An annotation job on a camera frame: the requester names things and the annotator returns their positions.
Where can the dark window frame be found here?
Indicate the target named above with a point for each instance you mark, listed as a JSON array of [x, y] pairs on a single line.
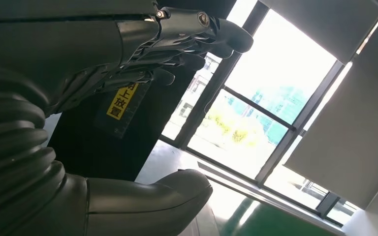
[[293, 127]]

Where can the green conveyor belt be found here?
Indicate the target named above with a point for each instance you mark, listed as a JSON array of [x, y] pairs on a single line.
[[273, 221]]

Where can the white window sill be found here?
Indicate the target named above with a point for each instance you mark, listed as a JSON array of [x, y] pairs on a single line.
[[257, 192]]

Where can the black inbound scanner machine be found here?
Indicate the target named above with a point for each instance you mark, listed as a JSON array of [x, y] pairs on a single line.
[[94, 150]]

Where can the yellow green tree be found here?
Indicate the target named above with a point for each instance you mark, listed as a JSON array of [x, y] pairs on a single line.
[[238, 133]]

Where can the pale building outside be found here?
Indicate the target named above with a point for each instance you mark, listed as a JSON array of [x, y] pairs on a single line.
[[192, 94]]

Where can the grey roller blind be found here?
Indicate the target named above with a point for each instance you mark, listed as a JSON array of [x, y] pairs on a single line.
[[355, 136]]

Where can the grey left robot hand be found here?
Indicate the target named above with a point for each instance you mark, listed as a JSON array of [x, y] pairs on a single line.
[[62, 42]]

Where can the yellow black label sticker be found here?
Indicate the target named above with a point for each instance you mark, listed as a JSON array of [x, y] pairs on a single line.
[[122, 101]]

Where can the blue glass building outside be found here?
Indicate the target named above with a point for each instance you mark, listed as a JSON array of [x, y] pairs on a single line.
[[283, 101]]

